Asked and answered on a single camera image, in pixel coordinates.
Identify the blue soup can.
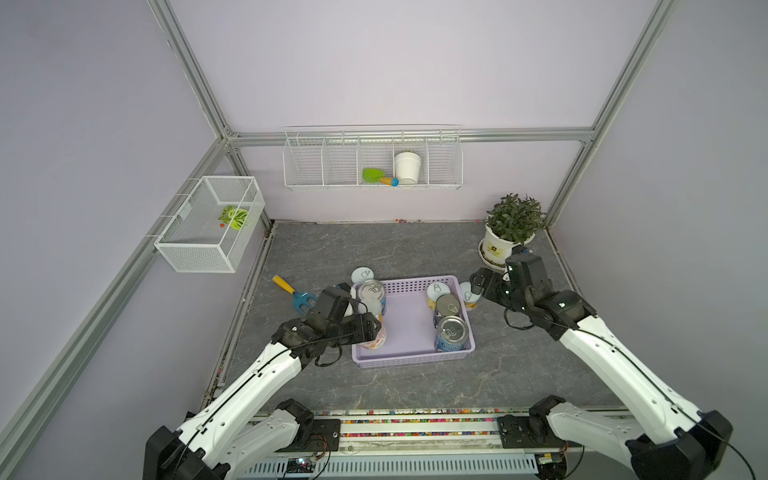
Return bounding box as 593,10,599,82
357,280,386,313
435,316,469,352

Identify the pink label small can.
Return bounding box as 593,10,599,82
361,326,387,350

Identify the green label small can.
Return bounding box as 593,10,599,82
350,266,375,284

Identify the orange label small can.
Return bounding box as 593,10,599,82
460,281,481,310

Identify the lilac plastic basket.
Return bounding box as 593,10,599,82
351,275,476,369

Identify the dark navy can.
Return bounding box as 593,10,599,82
433,294,461,327

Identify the yellow label small can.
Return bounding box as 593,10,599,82
426,282,451,310

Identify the tall colourful can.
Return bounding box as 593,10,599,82
359,299,385,320

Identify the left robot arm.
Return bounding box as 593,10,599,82
142,284,382,479

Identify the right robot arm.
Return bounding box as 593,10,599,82
470,267,733,479

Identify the green toy in basket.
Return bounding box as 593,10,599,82
219,205,249,231

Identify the teal toy garden fork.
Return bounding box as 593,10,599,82
272,275,318,315

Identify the potted green plant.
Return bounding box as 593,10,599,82
479,193,545,267

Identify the green toy scoop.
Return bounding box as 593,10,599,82
362,168,399,187

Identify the white empty flower pot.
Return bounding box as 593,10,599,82
394,151,422,186

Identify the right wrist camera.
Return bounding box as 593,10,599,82
506,252,554,297

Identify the aluminium frame rail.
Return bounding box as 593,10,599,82
171,409,672,461

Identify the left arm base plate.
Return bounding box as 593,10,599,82
280,418,341,453

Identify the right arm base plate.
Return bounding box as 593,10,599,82
497,414,581,450

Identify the white wire side basket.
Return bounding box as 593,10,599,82
154,176,265,274

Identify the white wire wall shelf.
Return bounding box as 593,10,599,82
282,127,464,190

